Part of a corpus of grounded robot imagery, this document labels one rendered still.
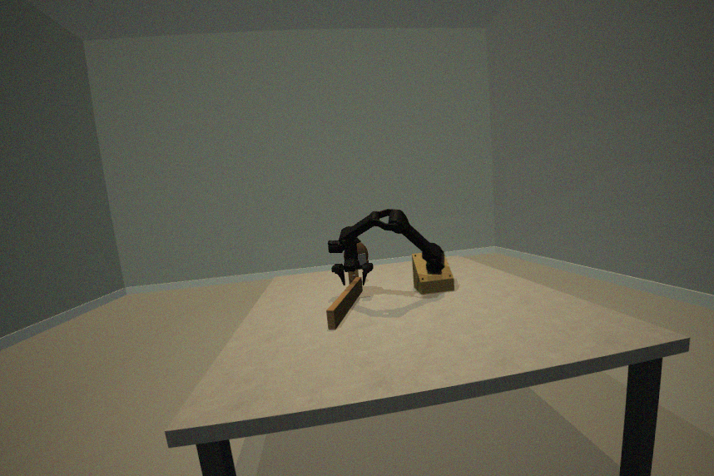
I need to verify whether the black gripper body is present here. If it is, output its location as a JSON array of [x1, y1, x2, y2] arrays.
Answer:
[[331, 253, 374, 272]]

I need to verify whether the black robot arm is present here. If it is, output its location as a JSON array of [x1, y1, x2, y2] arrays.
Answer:
[[328, 209, 445, 275]]

